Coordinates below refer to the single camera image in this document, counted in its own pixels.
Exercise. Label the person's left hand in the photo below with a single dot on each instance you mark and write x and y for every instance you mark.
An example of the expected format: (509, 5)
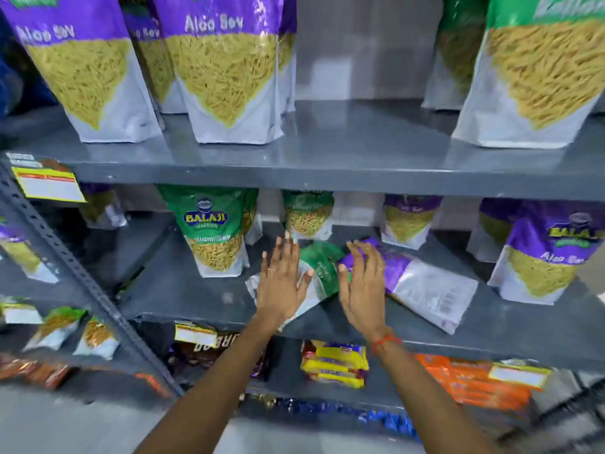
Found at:
(279, 293)

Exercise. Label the small purple snack packet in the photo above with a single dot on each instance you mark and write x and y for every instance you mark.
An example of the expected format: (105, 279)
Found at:
(548, 260)
(409, 219)
(101, 207)
(425, 290)
(491, 226)
(23, 252)

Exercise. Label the row of blue packets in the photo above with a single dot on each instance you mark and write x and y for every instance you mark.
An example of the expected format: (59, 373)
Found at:
(359, 413)

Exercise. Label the grey metal shelf board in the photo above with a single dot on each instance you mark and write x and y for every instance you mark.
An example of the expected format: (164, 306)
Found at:
(349, 146)
(520, 326)

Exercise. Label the stack of yellow biscuit packets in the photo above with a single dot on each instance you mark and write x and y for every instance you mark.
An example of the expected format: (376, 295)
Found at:
(335, 364)

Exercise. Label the large purple snack packet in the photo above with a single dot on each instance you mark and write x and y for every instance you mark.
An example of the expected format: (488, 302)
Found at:
(80, 61)
(156, 66)
(286, 56)
(222, 66)

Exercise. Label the large green snack packet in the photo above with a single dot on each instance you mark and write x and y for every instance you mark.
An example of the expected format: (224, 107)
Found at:
(539, 75)
(456, 51)

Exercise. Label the person's left thumb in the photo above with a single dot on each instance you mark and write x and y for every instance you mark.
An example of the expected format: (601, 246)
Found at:
(305, 281)

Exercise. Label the person's left middle finger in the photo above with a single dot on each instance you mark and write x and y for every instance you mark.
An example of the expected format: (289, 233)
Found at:
(286, 252)

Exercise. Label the dark brown biscuit packets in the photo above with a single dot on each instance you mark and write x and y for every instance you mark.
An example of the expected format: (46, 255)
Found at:
(212, 359)

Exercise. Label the person's left forearm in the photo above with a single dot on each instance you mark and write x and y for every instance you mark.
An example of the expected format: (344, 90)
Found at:
(212, 397)

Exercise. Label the stack of orange biscuit packets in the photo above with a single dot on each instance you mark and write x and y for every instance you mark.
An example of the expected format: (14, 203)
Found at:
(468, 382)

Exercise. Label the orange snack packets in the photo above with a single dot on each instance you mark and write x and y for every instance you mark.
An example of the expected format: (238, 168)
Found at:
(33, 371)

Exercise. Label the yellow shelf price tag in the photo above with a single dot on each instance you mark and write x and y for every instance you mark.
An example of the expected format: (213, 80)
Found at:
(517, 374)
(194, 334)
(47, 184)

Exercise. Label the small green snack packet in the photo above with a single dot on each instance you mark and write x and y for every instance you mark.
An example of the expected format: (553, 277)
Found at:
(212, 231)
(251, 217)
(97, 338)
(308, 215)
(324, 274)
(54, 328)
(19, 312)

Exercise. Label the person's right little finger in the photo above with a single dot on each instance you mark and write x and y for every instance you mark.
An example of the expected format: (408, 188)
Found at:
(382, 274)

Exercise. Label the person's left little finger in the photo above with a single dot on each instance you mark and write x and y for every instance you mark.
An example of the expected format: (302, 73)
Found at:
(264, 267)

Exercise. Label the person's right hand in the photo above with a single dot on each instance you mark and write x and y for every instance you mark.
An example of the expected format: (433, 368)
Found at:
(366, 302)

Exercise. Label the person's right forearm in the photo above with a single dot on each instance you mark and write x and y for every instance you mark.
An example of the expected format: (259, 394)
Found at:
(430, 401)

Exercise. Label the perforated grey shelf upright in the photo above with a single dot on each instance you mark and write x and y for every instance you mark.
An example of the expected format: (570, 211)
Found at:
(71, 264)

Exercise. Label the person's right middle finger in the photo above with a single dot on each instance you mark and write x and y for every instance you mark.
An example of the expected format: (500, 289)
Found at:
(368, 260)

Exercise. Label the person's right thumb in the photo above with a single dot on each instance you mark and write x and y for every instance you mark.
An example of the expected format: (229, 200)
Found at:
(344, 281)

